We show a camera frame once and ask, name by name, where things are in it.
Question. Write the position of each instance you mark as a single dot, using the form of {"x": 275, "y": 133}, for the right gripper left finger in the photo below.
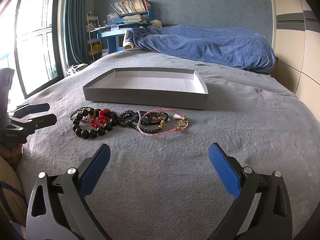
{"x": 45, "y": 216}

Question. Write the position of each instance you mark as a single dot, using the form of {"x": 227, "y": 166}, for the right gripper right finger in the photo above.
{"x": 272, "y": 218}

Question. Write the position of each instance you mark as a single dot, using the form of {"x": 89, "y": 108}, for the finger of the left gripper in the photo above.
{"x": 26, "y": 109}
{"x": 29, "y": 126}

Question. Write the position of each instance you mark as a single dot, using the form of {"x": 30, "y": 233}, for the person's left hand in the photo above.
{"x": 12, "y": 156}

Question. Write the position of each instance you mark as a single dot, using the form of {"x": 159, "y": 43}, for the beige checked pillow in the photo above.
{"x": 13, "y": 201}

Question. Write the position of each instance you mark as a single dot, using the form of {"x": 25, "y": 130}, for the white shelf rack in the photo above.
{"x": 94, "y": 46}

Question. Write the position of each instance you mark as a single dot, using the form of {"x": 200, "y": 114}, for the grey bed cover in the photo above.
{"x": 165, "y": 187}

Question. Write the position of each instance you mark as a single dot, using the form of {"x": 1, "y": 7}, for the teal curtain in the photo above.
{"x": 75, "y": 32}

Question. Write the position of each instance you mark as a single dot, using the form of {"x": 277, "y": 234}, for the blue desk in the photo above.
{"x": 117, "y": 28}

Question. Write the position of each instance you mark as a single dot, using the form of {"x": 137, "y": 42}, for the stack of papers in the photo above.
{"x": 138, "y": 18}

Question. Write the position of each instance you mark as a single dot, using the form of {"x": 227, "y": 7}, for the grey cardboard tray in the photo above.
{"x": 152, "y": 86}

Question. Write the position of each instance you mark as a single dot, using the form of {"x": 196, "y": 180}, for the row of books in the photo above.
{"x": 131, "y": 6}

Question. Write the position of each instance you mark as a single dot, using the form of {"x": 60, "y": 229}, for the white plush toy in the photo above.
{"x": 154, "y": 24}

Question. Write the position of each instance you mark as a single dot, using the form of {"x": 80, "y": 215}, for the blue blanket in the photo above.
{"x": 234, "y": 47}

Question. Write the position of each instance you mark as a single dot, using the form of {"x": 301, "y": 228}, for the white wardrobe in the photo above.
{"x": 296, "y": 45}

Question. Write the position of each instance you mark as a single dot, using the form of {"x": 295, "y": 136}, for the window with dark frame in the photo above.
{"x": 29, "y": 32}

